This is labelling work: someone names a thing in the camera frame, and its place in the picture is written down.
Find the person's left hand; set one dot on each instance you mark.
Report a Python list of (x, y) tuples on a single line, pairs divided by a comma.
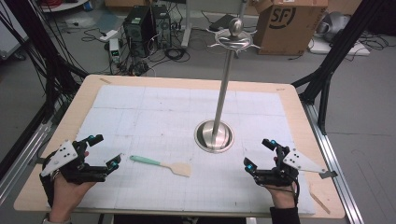
[(63, 199)]

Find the person's right hand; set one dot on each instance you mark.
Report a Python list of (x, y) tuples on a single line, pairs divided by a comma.
[(283, 196)]

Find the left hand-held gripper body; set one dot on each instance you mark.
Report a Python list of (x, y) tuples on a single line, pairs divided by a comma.
[(70, 169)]

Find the white grid mat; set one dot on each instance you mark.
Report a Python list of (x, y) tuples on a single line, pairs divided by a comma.
[(162, 118)]

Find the black metal frame post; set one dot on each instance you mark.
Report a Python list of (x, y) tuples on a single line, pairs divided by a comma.
[(40, 46), (339, 53)]

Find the steel utensil rack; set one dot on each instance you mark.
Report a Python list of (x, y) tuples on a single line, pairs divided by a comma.
[(214, 133)]

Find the brown cardboard box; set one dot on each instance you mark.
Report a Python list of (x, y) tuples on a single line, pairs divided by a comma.
[(289, 28)]

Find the aluminium frame rail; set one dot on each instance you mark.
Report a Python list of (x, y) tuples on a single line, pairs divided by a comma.
[(21, 161), (336, 165)]

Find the white power strip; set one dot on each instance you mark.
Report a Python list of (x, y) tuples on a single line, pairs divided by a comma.
[(108, 35)]

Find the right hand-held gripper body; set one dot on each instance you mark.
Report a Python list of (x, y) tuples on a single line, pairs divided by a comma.
[(281, 174)]

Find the flat white board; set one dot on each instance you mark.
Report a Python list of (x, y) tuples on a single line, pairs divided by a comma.
[(339, 48)]

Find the flat black device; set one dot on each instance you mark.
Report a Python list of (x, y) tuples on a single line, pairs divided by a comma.
[(221, 22)]

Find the white bench power supply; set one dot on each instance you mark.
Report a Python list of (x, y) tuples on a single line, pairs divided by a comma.
[(114, 49)]

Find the grey metal stand post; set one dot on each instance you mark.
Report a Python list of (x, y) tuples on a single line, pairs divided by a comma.
[(186, 25)]

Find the slim black computer tower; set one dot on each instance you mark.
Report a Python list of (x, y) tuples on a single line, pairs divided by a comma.
[(162, 26)]

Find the grey domed appliance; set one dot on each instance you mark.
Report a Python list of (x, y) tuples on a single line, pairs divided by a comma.
[(334, 25)]

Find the large black computer tower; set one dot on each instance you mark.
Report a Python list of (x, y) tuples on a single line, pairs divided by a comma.
[(138, 31)]

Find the thin wooden stick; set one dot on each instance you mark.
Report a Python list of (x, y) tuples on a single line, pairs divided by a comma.
[(320, 202)]

